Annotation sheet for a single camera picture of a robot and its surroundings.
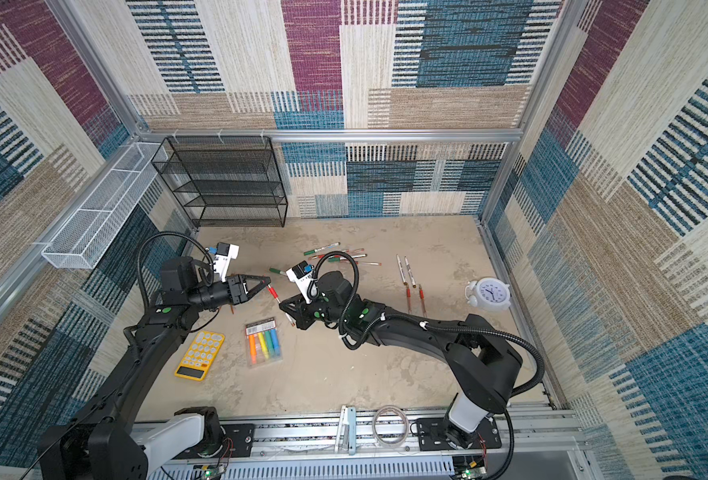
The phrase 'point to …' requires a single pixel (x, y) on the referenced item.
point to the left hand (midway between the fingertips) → (267, 278)
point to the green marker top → (309, 252)
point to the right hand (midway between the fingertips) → (283, 310)
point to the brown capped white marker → (410, 272)
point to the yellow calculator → (200, 358)
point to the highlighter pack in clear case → (263, 342)
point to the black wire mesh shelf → (225, 180)
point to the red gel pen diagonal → (408, 295)
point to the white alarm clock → (489, 293)
